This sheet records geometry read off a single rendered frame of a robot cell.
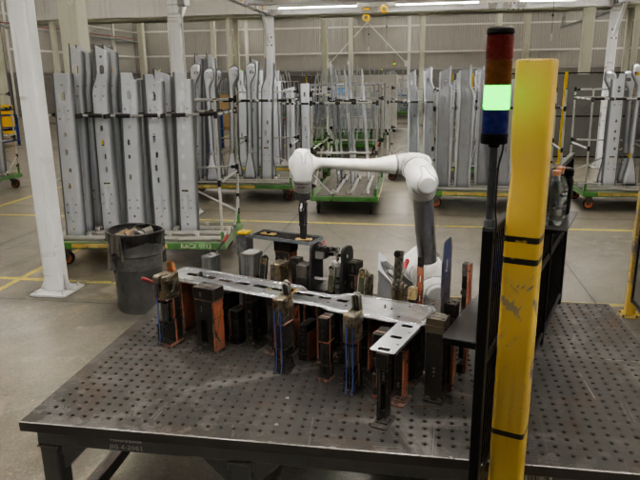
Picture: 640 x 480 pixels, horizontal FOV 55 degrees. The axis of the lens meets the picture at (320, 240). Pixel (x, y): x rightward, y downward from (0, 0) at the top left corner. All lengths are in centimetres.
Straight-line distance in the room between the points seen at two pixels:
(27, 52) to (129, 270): 207
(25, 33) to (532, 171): 493
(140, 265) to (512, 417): 389
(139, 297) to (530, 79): 425
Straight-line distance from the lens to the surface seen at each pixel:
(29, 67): 604
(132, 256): 533
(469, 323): 247
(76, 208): 717
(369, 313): 260
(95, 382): 288
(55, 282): 632
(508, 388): 203
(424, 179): 293
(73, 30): 1007
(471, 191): 946
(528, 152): 181
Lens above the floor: 196
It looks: 15 degrees down
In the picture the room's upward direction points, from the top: 1 degrees counter-clockwise
